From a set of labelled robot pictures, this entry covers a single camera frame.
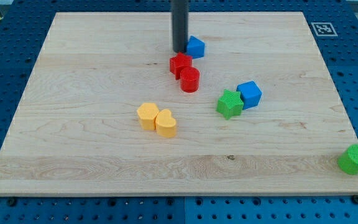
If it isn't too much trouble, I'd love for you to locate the green cylinder block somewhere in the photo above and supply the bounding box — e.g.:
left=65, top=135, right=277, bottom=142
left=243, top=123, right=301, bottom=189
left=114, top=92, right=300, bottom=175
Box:
left=337, top=144, right=358, bottom=175

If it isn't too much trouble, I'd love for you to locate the green star block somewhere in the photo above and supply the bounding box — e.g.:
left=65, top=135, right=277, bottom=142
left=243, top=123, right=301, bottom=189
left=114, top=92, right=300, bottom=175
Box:
left=216, top=89, right=244, bottom=119

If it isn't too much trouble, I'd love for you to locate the blue triangular prism block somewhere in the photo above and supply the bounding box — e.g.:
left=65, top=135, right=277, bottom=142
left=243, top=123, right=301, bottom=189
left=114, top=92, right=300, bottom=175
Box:
left=186, top=35, right=205, bottom=59

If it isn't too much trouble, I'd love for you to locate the red cylinder block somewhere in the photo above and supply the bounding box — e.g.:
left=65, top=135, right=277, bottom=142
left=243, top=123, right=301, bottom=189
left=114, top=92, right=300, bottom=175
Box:
left=180, top=67, right=200, bottom=93

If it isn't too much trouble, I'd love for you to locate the light wooden board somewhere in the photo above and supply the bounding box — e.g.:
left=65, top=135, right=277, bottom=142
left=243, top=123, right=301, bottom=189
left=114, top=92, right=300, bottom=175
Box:
left=0, top=12, right=358, bottom=197

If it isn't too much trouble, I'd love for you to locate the blue cube block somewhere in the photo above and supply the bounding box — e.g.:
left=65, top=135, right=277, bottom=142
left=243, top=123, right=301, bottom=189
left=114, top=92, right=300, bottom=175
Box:
left=236, top=81, right=262, bottom=110

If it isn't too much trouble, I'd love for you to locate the red star block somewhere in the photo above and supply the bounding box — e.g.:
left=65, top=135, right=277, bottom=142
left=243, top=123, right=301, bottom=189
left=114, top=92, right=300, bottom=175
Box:
left=169, top=52, right=193, bottom=80

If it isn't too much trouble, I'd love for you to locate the yellow hexagon block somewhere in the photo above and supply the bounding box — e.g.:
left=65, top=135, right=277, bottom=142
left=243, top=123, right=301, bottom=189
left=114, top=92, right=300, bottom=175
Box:
left=137, top=103, right=160, bottom=131

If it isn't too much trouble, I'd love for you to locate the white fiducial marker tag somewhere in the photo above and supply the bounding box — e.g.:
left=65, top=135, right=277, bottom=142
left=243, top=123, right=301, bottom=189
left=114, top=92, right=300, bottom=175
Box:
left=311, top=22, right=337, bottom=37

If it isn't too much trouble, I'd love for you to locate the yellow heart block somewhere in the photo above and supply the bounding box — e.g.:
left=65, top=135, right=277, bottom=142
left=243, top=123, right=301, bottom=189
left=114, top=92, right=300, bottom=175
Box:
left=155, top=109, right=177, bottom=138

